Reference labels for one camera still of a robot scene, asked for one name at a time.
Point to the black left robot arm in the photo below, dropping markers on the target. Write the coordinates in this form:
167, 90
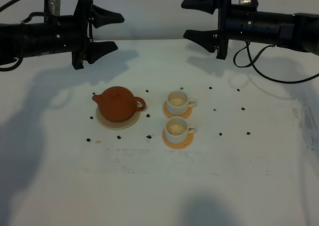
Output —
44, 34

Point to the orange far coaster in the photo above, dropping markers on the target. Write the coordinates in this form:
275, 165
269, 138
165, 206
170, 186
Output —
169, 115

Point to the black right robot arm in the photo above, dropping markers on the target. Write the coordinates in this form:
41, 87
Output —
243, 22

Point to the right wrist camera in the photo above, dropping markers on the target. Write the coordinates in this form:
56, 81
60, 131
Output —
249, 2

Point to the brown clay teapot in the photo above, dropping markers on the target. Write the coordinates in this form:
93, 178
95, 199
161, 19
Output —
118, 104

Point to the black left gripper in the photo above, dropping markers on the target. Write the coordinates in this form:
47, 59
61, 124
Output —
100, 17

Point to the white far teacup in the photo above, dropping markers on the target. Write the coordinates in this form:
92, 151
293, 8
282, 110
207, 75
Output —
178, 102

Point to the orange coaster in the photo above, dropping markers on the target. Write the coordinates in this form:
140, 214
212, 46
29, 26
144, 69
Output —
169, 115
185, 144

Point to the white teacup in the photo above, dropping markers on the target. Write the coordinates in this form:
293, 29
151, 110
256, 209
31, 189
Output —
178, 102
177, 130

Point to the orange near coaster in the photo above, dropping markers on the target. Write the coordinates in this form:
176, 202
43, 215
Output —
185, 144

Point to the white near teacup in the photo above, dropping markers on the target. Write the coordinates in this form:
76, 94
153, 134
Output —
177, 130

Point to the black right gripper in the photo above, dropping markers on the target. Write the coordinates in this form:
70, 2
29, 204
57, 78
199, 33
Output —
210, 40

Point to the beige round teapot saucer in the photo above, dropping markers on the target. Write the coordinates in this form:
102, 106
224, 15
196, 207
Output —
116, 125

